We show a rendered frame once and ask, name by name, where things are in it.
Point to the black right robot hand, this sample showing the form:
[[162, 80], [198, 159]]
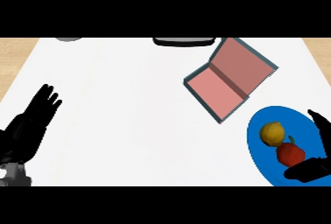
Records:
[[311, 169]]

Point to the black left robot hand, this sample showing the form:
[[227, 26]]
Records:
[[27, 128]]

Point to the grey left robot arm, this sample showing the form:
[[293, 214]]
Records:
[[12, 175]]

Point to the red bell pepper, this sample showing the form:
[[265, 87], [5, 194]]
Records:
[[290, 154]]

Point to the blue plate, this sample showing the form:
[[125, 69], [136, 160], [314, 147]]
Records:
[[271, 163]]

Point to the pink open cardboard box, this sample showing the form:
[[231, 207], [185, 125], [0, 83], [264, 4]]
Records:
[[231, 78]]

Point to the yellow lemon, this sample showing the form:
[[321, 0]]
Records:
[[272, 133]]

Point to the grey round object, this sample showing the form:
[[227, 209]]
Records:
[[68, 39]]

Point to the black and grey appliance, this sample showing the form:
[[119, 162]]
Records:
[[184, 41]]

